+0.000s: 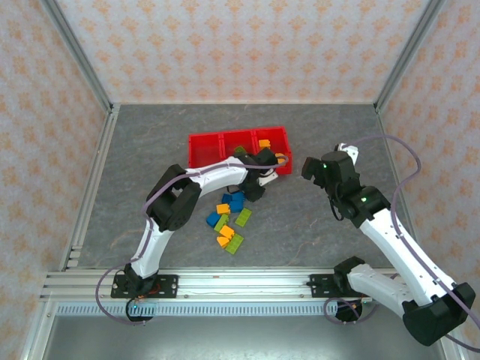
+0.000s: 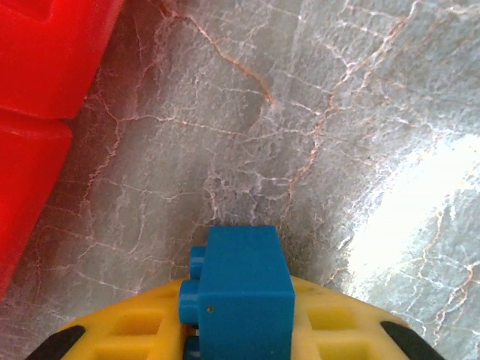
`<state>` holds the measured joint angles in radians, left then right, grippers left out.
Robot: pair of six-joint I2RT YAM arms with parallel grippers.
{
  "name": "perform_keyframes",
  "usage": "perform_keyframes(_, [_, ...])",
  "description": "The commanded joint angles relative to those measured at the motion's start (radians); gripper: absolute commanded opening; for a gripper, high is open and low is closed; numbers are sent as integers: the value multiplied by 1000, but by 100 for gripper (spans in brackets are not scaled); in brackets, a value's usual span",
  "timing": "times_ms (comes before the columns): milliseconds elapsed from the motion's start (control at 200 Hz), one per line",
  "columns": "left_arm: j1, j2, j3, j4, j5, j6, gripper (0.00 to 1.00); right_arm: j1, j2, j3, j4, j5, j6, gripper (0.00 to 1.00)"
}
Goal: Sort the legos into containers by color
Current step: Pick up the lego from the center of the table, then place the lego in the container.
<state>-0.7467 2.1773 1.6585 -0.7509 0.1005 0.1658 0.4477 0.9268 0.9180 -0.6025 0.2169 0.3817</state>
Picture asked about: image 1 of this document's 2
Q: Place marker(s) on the orange square lego brick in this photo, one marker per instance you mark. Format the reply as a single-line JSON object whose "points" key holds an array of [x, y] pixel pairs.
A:
{"points": [[223, 209], [264, 143], [227, 230]]}

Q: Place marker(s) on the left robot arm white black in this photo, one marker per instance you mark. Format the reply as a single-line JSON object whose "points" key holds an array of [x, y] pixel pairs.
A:
{"points": [[153, 240]]}

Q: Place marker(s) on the aluminium corner post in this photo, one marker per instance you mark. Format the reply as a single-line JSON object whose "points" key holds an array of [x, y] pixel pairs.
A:
{"points": [[78, 60], [408, 60]]}

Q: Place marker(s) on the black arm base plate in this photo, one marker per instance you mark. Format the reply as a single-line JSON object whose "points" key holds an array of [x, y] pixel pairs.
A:
{"points": [[168, 285], [322, 285]]}

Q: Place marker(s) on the red plastic bin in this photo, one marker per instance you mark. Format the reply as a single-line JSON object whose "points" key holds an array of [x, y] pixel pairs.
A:
{"points": [[279, 138], [230, 140], [204, 150]]}

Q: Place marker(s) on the green long lego brick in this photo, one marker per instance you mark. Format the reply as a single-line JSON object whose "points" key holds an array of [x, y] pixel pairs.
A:
{"points": [[240, 150], [243, 216], [222, 222], [234, 244]]}

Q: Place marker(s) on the orange half-round lego brick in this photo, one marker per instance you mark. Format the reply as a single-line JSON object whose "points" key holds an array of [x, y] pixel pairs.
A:
{"points": [[280, 155], [222, 241]]}

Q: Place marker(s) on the wide aluminium mounting rail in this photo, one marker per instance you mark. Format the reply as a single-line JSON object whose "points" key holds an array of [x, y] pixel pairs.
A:
{"points": [[243, 281]]}

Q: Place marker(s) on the grey metal panel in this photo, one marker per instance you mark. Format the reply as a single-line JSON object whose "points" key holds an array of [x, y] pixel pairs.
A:
{"points": [[225, 337]]}

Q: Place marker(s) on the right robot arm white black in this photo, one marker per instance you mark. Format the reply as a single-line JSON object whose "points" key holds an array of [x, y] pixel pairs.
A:
{"points": [[393, 240]]}

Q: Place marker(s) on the blue lego brick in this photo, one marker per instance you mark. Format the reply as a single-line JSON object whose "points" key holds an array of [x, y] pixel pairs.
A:
{"points": [[213, 219], [227, 198], [237, 203]]}

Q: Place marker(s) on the aluminium floor rail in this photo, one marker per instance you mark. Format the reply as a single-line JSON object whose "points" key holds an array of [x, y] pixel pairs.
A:
{"points": [[92, 187], [390, 150]]}

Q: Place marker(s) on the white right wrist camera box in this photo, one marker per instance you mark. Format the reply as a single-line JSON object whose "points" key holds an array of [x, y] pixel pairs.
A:
{"points": [[348, 150]]}

